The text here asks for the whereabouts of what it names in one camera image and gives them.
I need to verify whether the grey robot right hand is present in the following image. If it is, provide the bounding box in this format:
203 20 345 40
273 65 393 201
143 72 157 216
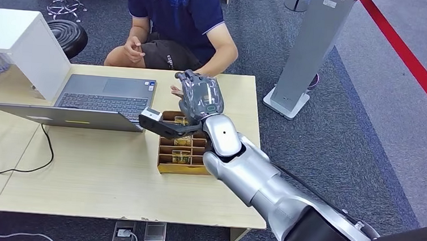
171 68 228 128

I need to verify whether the person's left hand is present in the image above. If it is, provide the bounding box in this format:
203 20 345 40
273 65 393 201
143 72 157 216
169 85 186 100

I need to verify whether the person's right hand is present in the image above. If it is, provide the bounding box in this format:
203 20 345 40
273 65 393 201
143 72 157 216
122 35 147 65

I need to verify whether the cardboard card holder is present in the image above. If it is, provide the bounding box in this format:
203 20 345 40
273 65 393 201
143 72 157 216
156 110 217 178

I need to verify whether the person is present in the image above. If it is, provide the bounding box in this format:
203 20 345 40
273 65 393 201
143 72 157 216
101 0 242 103

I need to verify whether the grey laptop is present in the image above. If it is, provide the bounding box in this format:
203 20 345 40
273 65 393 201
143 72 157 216
0 68 158 135

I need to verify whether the black round stool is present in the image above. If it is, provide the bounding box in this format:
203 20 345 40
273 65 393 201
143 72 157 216
44 18 91 62

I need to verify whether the white cabinet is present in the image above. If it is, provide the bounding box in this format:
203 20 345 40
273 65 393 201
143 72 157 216
0 8 76 104

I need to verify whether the dark round disc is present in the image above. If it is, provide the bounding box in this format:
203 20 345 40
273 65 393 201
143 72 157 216
308 73 320 91

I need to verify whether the grey kiosk stand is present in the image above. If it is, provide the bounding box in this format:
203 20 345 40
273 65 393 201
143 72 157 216
262 0 358 125

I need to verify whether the dark round pole base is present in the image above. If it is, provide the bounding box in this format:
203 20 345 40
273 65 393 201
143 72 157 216
283 0 313 14

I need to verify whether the metal floor plate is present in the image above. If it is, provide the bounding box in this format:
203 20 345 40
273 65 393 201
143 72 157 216
143 221 168 241

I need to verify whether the grey floor socket box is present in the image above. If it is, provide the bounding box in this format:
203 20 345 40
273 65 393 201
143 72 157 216
112 220 138 241

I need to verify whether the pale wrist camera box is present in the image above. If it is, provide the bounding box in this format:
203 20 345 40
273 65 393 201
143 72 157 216
141 106 163 123

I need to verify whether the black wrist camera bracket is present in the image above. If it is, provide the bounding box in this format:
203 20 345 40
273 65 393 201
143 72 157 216
137 114 208 143

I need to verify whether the black laptop power cable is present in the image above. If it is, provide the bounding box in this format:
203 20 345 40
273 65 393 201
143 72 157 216
0 120 57 180

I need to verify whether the white plug with cable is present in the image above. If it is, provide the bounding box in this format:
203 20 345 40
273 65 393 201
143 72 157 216
117 229 139 241

